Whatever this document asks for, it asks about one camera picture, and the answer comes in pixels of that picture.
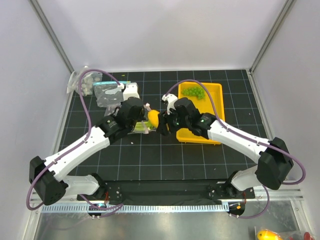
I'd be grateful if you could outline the black grid mat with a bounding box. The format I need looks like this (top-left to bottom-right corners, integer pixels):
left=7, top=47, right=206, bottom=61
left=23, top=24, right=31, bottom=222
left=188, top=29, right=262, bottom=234
left=70, top=69, right=267, bottom=181

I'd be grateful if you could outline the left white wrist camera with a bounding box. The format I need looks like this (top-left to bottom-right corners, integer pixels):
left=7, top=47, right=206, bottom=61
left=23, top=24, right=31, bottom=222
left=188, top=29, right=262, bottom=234
left=122, top=82, right=140, bottom=101

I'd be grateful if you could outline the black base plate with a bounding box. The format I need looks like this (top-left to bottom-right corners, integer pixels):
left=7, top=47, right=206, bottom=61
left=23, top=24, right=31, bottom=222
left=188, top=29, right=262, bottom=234
left=77, top=179, right=256, bottom=202

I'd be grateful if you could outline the green grape bunch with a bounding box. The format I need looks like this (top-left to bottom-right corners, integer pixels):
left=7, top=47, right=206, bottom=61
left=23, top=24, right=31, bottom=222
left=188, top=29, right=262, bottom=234
left=182, top=86, right=206, bottom=100

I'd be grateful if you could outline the slotted cable duct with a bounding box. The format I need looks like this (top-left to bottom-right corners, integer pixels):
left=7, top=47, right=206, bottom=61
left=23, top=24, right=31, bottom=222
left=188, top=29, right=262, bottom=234
left=41, top=202, right=229, bottom=214

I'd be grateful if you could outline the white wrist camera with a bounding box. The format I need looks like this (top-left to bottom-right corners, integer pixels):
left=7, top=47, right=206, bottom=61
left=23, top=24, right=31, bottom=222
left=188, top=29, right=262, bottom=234
left=122, top=82, right=140, bottom=101
left=161, top=93, right=178, bottom=115

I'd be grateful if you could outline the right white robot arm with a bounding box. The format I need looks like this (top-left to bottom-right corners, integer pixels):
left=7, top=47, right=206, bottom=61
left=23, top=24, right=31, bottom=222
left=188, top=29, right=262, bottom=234
left=156, top=94, right=294, bottom=198

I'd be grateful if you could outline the green leek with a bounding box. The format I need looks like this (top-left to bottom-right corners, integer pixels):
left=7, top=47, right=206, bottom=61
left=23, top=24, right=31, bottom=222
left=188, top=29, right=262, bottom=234
left=132, top=121, right=157, bottom=134

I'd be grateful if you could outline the pink zip top bag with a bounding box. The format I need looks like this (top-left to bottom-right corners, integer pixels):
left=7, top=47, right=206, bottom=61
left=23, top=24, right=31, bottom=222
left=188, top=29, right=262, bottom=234
left=104, top=102, right=154, bottom=134

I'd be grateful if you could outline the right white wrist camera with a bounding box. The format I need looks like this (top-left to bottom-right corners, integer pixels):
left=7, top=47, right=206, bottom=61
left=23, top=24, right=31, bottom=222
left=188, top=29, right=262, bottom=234
left=161, top=93, right=178, bottom=115

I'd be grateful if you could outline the yellow toy fruit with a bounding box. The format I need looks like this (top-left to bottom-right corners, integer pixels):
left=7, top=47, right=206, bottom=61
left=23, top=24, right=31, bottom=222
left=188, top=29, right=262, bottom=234
left=256, top=229, right=278, bottom=240

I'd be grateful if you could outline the blue zip top bag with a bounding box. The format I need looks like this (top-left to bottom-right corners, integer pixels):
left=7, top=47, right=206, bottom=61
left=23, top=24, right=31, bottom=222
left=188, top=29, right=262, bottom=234
left=93, top=81, right=130, bottom=108

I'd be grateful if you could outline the yellow lemon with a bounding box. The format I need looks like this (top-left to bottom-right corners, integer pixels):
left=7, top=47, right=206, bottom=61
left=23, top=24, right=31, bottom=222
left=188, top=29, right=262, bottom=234
left=147, top=109, right=160, bottom=128

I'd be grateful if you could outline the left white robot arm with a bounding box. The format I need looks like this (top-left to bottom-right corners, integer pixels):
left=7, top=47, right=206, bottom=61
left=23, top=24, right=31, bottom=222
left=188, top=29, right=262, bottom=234
left=29, top=97, right=145, bottom=206

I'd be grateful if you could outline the yellow plastic tray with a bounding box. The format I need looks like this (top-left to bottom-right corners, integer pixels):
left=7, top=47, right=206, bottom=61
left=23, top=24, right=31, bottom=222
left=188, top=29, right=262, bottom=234
left=176, top=81, right=225, bottom=145

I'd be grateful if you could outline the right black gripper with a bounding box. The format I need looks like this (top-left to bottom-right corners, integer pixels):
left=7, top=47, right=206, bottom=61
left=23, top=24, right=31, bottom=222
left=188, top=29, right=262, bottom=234
left=157, top=106, right=191, bottom=137

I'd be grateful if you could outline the clear bag with round pieces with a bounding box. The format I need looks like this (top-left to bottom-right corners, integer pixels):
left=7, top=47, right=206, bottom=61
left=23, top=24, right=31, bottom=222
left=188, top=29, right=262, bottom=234
left=66, top=66, right=103, bottom=97

